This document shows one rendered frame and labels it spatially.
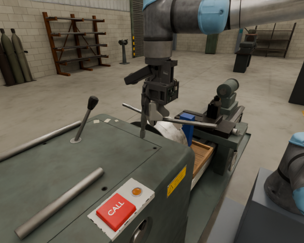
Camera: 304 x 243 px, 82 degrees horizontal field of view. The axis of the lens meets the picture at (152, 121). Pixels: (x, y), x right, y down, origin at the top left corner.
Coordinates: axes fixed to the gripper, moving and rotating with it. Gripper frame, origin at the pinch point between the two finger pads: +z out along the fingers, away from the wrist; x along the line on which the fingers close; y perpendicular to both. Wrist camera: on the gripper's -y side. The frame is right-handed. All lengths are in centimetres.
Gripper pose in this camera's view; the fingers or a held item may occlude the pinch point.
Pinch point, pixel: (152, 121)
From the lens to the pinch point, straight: 58.0
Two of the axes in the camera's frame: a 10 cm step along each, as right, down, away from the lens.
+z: 0.0, 8.9, 4.7
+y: 8.0, 2.8, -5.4
